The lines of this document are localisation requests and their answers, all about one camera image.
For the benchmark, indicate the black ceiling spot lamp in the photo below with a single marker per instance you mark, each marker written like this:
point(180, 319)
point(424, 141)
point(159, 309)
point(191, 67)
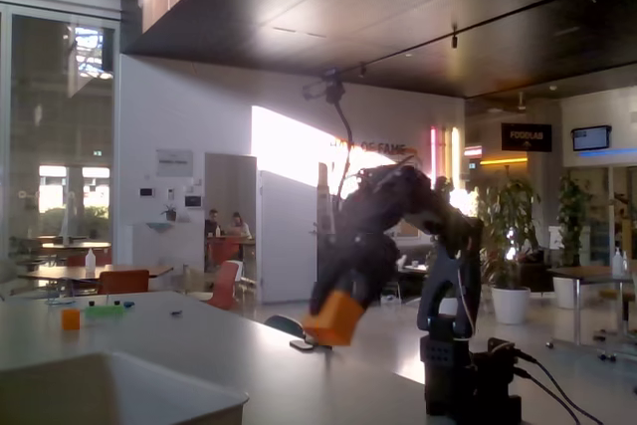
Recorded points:
point(454, 39)

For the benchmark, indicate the seated person in dark top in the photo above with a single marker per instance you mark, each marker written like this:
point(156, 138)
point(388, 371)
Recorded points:
point(212, 223)

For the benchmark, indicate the wooden cafe table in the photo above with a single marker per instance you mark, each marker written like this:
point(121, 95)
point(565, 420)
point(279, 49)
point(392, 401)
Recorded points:
point(99, 272)

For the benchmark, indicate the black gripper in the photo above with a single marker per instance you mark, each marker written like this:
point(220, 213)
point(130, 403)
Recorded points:
point(348, 280)

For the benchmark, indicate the large leafy indoor plant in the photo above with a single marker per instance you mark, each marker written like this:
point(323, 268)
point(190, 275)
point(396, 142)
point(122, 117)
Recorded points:
point(512, 226)

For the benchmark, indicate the small orange cube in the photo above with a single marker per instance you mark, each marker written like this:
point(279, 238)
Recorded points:
point(70, 319)

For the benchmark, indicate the wooden table with metal legs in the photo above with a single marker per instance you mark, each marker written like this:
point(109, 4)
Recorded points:
point(597, 273)

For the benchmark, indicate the white wall poster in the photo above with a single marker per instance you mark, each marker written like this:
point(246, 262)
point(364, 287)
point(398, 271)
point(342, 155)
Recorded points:
point(174, 162)

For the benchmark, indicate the red-orange curved chair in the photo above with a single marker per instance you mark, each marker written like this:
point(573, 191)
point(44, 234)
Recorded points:
point(225, 280)

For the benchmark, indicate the black gooseneck clamp holder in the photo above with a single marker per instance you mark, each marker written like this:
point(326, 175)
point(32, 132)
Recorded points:
point(298, 344)

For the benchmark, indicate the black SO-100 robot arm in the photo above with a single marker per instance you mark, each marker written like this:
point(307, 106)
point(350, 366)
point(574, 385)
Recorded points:
point(448, 231)

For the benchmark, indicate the seated person in light top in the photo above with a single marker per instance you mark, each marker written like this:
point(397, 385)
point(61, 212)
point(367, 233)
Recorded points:
point(239, 227)

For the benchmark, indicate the wall mounted screen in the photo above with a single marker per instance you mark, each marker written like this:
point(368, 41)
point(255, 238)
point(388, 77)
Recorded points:
point(590, 138)

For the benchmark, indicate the teal chair back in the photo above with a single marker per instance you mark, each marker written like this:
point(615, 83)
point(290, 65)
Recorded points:
point(284, 324)

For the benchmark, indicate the clear pump bottle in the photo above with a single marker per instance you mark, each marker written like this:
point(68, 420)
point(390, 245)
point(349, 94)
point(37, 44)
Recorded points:
point(618, 263)

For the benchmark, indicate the tall indoor plant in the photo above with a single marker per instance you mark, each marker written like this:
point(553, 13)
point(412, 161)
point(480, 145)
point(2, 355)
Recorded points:
point(572, 216)

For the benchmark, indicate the dark slim plant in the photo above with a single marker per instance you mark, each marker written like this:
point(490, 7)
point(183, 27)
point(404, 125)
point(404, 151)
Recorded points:
point(442, 188)

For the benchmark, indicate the white door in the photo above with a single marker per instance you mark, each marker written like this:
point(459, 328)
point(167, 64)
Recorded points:
point(288, 246)

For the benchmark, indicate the green block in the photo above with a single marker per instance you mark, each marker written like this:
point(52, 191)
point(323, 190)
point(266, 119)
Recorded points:
point(104, 311)

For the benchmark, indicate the small potted wall plant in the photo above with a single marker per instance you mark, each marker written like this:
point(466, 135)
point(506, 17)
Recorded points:
point(169, 212)

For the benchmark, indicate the large white plant pot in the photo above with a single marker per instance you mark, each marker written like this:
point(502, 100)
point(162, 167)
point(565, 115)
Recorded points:
point(510, 304)

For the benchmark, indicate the clear sanitizer bottle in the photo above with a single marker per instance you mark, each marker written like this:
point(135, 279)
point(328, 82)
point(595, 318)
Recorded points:
point(90, 262)

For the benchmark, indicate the white bin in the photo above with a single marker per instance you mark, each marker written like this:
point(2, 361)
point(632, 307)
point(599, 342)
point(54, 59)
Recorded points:
point(124, 395)

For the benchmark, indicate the black foodlab sign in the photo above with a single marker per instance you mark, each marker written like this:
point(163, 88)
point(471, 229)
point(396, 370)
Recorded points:
point(526, 137)

